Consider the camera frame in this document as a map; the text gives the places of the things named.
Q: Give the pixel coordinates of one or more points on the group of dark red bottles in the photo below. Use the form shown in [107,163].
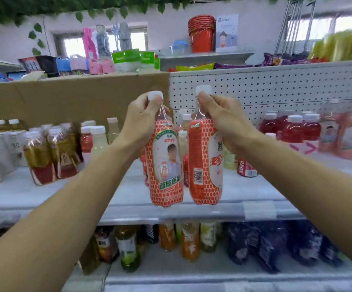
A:
[294,129]

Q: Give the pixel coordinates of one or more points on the pale drink bottles white caps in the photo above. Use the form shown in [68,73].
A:
[182,130]

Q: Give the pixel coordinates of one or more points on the small red drink bottle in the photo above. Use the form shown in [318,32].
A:
[86,141]

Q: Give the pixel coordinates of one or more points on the olive drink bottle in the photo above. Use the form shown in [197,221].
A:
[90,256]

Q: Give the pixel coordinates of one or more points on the white metal drinks shelf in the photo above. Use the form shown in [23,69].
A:
[127,206]

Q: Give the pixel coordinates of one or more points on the clear container blue lid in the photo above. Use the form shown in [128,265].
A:
[179,47]

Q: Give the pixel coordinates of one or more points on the pink small bag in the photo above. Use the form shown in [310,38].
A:
[78,62]

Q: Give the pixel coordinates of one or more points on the white metal bottom shelf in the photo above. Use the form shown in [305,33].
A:
[224,278]

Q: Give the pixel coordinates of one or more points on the white cartoon sign card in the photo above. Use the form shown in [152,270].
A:
[227,33]

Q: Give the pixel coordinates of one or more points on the pale yellow drink bottle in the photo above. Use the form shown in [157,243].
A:
[98,142]

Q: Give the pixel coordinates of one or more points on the dark striped packet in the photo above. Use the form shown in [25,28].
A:
[30,64]

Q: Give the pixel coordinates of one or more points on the wide bright window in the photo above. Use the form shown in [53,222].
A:
[343,25]

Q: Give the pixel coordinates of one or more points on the green ivy garland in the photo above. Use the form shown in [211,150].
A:
[72,4]

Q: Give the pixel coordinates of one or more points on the large green white wipes pack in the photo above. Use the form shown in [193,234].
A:
[126,60]

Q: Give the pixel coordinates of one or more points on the light green drink bottle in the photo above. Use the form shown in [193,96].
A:
[229,159]

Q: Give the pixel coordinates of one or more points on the person's left hand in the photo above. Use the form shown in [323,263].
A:
[138,121]

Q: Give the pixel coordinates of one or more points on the row of purple snack packets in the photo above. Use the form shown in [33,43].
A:
[285,60]

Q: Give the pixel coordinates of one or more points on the person's right hand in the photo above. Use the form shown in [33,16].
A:
[229,124]

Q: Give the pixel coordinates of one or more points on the grey metal shelf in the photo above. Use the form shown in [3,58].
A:
[206,57]

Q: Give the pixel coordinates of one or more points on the small orange juice bottle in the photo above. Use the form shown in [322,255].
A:
[167,237]

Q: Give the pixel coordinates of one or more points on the white shelf price tag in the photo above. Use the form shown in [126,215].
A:
[259,210]

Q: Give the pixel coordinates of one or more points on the green tea bottle white label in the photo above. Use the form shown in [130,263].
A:
[128,249]

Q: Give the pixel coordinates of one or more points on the grey metal poles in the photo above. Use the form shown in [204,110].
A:
[294,24]

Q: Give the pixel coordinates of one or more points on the black label bottle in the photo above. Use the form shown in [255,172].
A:
[152,234]

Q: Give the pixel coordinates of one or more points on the person's left thumb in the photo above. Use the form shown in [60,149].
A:
[157,102]

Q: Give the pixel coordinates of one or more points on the person's right thumb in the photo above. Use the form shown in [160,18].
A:
[204,103]

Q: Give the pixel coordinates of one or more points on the clear plastic water bottle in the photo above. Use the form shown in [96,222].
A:
[103,41]

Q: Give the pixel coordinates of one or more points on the tall pink packet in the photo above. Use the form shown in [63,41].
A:
[88,42]

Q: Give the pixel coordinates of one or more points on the large orange juice bottle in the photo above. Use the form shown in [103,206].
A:
[190,243]

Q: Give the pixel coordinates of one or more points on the blue small bag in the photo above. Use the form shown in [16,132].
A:
[63,64]

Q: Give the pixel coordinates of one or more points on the group of dark blue bottles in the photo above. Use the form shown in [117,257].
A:
[279,244]

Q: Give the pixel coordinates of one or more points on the stack of red buckets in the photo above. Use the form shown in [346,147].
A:
[201,33]

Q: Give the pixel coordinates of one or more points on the pale green juice bottle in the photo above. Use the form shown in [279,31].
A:
[208,237]

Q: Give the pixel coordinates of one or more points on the brown cardboard box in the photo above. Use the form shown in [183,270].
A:
[72,94]

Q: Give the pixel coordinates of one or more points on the brown tea bottle red label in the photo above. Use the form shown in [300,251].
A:
[39,161]
[65,155]

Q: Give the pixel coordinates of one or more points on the black small bag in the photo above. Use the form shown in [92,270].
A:
[47,65]

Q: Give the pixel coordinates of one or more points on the person's right forearm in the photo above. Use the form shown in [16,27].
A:
[312,188]

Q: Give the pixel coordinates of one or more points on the pink pouch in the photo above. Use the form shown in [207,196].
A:
[101,66]

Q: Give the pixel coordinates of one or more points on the grey water bottle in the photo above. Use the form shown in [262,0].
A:
[124,36]

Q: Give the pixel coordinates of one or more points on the small green white wipes pack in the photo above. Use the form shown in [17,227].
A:
[147,59]

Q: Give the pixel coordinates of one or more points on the red drink can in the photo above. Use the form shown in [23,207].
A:
[246,170]

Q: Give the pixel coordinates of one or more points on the red drink bottle barcode label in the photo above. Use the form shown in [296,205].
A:
[204,167]

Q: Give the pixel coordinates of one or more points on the pale green drink bottle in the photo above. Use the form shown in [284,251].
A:
[113,130]

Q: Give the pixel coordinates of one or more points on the small wall window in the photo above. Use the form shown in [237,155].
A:
[72,45]

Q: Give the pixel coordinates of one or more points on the white pegboard shelf panel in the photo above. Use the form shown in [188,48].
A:
[285,85]

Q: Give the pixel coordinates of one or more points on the person's left forearm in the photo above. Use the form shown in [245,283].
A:
[60,215]

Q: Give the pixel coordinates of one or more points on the yellow green snack packet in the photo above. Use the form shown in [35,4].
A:
[194,67]

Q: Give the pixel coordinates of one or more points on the row of yellow snack packets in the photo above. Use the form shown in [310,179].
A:
[343,44]

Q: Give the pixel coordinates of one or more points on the dark orange label bottle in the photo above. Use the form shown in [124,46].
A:
[106,244]

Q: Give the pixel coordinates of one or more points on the red drink bottle portrait label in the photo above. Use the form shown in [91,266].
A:
[163,179]

